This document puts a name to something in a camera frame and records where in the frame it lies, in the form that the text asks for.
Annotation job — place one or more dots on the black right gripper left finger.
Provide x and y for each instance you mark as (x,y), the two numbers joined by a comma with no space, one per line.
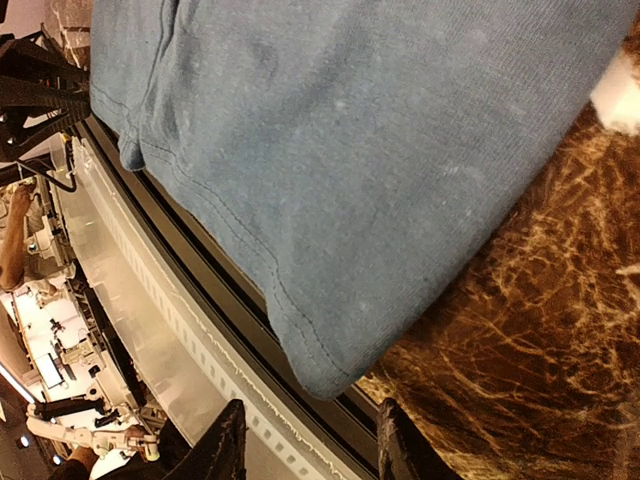
(220,453)

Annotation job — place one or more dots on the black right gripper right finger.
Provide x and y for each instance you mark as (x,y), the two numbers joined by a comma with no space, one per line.
(403,452)

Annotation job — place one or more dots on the dark blue garment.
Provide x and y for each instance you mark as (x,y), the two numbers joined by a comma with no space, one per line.
(349,156)

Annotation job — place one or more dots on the person forearm in background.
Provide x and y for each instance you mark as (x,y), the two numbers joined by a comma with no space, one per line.
(13,247)

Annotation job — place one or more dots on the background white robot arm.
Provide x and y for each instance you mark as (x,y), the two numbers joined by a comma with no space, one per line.
(153,456)

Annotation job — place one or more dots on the black curved front rail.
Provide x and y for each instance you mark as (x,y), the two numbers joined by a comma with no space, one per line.
(233,308)

